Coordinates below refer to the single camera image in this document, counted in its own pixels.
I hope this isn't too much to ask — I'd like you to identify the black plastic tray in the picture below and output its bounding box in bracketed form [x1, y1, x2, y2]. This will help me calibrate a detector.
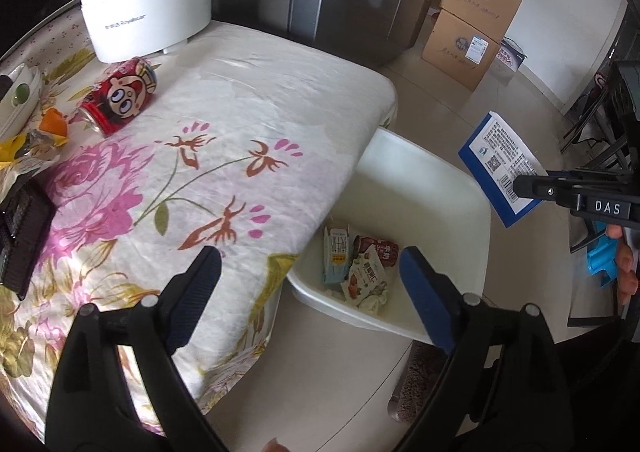
[1, 178, 56, 301]

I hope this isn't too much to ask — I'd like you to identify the orange mandarin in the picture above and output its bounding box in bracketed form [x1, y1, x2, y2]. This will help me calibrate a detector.
[38, 107, 68, 137]

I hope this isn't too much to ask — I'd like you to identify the brown slipper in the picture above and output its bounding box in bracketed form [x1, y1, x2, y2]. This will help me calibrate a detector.
[387, 340, 448, 425]

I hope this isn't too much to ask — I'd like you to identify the snack packet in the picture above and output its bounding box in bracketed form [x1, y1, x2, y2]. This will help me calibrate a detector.
[341, 244, 388, 316]

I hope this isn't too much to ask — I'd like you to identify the small blue white carton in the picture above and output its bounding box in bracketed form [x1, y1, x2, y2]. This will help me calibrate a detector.
[322, 221, 354, 287]

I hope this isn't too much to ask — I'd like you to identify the person left hand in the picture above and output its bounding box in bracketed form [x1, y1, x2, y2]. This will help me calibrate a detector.
[262, 438, 290, 452]

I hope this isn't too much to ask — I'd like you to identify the lower cardboard box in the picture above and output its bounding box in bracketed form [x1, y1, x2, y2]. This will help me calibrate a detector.
[422, 10, 499, 92]

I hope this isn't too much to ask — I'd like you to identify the floral tablecloth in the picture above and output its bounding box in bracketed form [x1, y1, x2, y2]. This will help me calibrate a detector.
[1, 22, 397, 436]

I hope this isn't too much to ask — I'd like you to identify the red cartoon can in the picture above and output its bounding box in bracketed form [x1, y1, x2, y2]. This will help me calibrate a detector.
[72, 57, 157, 137]

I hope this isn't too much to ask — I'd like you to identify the yellow snack wrapper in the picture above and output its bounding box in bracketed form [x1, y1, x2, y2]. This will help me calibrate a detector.
[1, 129, 68, 168]

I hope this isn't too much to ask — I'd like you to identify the person right hand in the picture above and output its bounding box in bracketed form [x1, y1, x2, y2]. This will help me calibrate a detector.
[605, 225, 639, 306]

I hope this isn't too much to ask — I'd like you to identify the white plastic bin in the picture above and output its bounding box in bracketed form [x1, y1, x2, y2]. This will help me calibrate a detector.
[288, 128, 491, 342]

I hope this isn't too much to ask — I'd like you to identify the blue biscuit box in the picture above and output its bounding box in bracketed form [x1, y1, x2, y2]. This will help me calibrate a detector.
[458, 111, 547, 228]

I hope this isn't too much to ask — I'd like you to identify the white bowl stack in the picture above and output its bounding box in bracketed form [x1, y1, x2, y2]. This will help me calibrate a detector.
[0, 64, 43, 140]

